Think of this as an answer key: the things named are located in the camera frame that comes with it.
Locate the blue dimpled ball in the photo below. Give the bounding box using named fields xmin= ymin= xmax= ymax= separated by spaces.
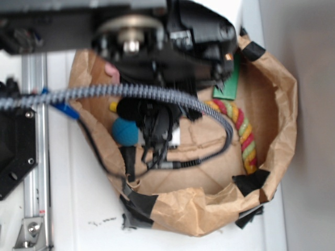
xmin=111 ymin=118 xmax=139 ymax=146

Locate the green box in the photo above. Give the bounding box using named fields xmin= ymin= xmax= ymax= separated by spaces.
xmin=213 ymin=52 xmax=241 ymax=100

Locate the aluminium extrusion rail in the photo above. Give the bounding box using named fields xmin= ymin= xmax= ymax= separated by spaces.
xmin=22 ymin=53 xmax=53 ymax=250

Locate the metal corner bracket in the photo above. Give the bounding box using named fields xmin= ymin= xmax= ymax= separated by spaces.
xmin=12 ymin=216 xmax=48 ymax=250

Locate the braided grey sleeved cable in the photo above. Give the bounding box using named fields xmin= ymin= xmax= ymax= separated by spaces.
xmin=0 ymin=83 xmax=234 ymax=169

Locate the brown paper bag bin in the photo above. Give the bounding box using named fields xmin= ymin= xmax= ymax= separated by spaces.
xmin=71 ymin=32 xmax=298 ymax=236

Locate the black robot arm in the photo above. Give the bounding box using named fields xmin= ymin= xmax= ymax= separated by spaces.
xmin=1 ymin=1 xmax=242 ymax=169

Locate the multicolour twisted rope toy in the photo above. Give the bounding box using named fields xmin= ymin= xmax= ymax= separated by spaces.
xmin=109 ymin=98 xmax=258 ymax=174

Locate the black hexagonal mount plate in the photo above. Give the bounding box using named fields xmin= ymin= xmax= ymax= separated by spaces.
xmin=1 ymin=108 xmax=37 ymax=201

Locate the pink plush mouse toy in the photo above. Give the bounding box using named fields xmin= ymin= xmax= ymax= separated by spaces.
xmin=105 ymin=63 xmax=119 ymax=79

